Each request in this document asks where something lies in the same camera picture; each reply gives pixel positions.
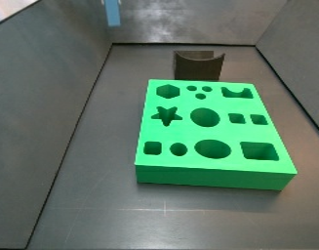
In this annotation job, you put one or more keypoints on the green shape-sorting board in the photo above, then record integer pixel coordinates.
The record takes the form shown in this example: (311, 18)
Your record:
(207, 135)

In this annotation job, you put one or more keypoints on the dark arch-shaped block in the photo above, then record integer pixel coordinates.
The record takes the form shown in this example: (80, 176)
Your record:
(198, 65)

